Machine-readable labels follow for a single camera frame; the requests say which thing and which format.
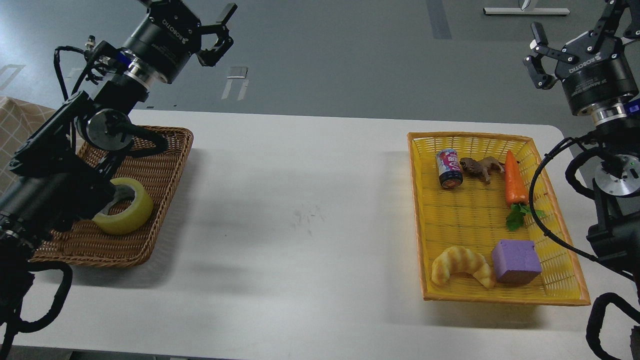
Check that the brown toy frog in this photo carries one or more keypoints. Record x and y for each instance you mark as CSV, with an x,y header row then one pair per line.
x,y
482,168

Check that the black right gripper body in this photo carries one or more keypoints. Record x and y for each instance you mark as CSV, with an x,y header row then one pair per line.
x,y
596,76

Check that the beige checkered cloth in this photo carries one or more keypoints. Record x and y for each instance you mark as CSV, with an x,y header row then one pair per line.
x,y
19,119

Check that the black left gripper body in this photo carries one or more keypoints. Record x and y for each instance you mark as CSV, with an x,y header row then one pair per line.
x,y
166,38

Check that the purple cube block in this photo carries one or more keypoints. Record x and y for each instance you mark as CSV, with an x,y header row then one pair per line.
x,y
516,262

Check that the brown wicker basket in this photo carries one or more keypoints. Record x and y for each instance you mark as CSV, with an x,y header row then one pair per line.
x,y
87,245

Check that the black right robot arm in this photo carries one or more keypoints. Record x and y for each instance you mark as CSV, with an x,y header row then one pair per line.
x,y
606,170

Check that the small drink can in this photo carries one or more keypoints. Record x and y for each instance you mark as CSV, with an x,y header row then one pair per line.
x,y
450,172

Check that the yellow plastic basket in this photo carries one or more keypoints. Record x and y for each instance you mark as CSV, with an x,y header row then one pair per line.
x,y
473,216

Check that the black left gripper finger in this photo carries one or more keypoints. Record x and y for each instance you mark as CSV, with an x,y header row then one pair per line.
x,y
209,57

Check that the yellow tape roll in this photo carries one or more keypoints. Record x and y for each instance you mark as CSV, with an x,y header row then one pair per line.
x,y
132,217

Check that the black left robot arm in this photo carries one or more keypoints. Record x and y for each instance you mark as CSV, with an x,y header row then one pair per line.
x,y
65,169

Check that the toy croissant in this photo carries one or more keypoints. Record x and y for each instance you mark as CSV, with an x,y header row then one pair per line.
x,y
459,259

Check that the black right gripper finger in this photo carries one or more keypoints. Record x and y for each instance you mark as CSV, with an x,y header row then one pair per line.
x,y
539,50
609,22

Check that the white stand base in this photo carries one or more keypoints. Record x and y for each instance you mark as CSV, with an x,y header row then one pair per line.
x,y
526,8

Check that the orange toy carrot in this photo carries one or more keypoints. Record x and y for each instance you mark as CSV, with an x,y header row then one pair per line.
x,y
516,194

